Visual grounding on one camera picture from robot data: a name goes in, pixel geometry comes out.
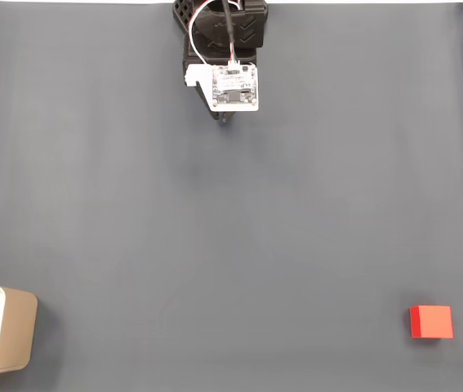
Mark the red cube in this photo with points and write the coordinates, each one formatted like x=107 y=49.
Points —
x=433 y=322

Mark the tan box with white rim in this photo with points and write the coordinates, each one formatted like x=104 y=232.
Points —
x=16 y=330

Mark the camera board on white mount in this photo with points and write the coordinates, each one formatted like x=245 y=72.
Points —
x=235 y=87

